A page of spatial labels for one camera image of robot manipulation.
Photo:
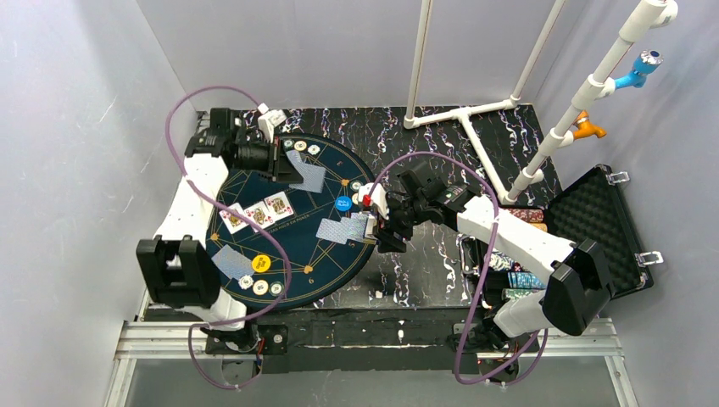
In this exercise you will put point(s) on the king of hearts card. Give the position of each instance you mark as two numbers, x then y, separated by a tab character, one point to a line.
279	206

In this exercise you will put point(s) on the blue backed card mat bottom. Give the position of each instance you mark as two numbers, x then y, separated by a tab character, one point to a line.
232	263

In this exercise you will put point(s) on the blue dealer button disc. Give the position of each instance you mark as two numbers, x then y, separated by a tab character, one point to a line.
343	203

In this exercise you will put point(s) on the yellow chip stack in case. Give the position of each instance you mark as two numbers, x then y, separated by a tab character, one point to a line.
540	226

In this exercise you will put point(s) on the yellow dealer button disc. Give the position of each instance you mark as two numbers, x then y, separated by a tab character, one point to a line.
261	263

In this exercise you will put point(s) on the round dark blue poker mat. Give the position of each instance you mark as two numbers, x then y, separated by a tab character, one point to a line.
319	267

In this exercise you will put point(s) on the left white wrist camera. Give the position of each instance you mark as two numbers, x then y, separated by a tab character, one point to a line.
269	121

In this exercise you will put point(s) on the red chip stack in case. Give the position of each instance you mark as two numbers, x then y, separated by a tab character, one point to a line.
528	215

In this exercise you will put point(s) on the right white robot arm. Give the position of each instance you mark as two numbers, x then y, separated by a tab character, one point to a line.
576	277

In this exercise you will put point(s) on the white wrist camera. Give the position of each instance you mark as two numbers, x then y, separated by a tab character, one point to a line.
269	121
373	196

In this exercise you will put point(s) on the white chip mat bottom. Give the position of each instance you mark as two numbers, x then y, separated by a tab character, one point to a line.
245	282

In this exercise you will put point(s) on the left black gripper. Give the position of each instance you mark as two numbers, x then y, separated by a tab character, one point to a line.
275	160

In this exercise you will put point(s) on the blue chip stack in case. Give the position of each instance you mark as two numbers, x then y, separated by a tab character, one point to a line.
525	280

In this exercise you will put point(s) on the white chip stack in case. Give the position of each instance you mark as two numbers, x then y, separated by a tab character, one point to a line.
500	262

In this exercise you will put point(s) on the playing card deck box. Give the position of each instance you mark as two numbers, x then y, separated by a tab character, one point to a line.
371	226

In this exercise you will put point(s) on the green chip mat bottom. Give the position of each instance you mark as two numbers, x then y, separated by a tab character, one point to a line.
276	289

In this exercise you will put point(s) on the blue backed card mat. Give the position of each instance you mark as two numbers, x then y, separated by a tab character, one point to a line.
296	160
232	263

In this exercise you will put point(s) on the face down community card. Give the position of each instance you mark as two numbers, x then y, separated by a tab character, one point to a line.
313	178

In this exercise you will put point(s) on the queen of hearts card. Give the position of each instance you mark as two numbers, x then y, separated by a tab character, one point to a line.
260	214

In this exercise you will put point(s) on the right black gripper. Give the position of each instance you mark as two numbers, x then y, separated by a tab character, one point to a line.
387	225

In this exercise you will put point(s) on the aluminium rail frame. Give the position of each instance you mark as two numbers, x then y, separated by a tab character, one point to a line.
397	312

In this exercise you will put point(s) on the yellow chip mat bottom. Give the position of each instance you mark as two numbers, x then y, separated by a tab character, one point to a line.
260	287

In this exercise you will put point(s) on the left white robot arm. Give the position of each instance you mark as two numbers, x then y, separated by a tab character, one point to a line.
175	264

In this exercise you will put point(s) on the jack of hearts card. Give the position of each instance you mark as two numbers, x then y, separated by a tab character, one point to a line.
233	224

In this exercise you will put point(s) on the blue backed card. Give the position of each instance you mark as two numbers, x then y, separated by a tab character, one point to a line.
335	231

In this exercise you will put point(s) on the blue backed card mat top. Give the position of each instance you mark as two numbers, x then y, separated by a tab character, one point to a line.
296	160

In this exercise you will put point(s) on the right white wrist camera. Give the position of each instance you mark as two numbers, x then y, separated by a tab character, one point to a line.
373	196

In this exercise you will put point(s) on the black poker chip case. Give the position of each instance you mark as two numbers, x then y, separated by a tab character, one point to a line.
592	207

